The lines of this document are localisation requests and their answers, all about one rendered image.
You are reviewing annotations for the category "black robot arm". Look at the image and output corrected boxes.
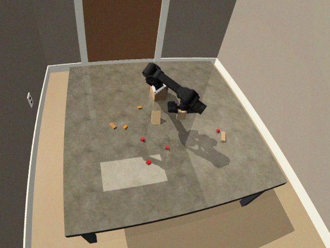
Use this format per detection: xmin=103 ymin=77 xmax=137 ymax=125
xmin=142 ymin=63 xmax=207 ymax=115

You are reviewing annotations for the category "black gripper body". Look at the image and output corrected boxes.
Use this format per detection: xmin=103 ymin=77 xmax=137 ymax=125
xmin=168 ymin=101 xmax=198 ymax=113

